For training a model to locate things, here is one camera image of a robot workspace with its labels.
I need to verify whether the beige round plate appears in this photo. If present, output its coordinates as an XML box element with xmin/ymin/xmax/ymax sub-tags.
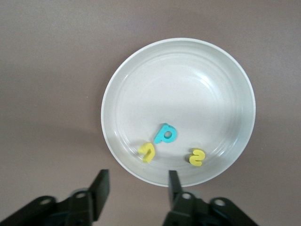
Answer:
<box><xmin>101</xmin><ymin>37</ymin><xmax>256</xmax><ymax>188</ymax></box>

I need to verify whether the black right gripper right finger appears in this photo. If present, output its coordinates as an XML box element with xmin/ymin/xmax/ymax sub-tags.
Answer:
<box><xmin>162</xmin><ymin>170</ymin><xmax>212</xmax><ymax>226</ymax></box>

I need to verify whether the yellow foam letter s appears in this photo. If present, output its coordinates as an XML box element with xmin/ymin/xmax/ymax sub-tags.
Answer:
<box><xmin>189</xmin><ymin>147</ymin><xmax>206</xmax><ymax>167</ymax></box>

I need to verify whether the teal letter a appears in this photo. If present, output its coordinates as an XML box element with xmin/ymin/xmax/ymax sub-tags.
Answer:
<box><xmin>153</xmin><ymin>123</ymin><xmax>178</xmax><ymax>145</ymax></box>

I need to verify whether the yellow foam letter u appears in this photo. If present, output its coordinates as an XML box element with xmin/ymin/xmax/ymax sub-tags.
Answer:
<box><xmin>138</xmin><ymin>142</ymin><xmax>157</xmax><ymax>164</ymax></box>

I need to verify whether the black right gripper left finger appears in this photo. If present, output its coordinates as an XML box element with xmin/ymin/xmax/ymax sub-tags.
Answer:
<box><xmin>55</xmin><ymin>169</ymin><xmax>111</xmax><ymax>226</ymax></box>

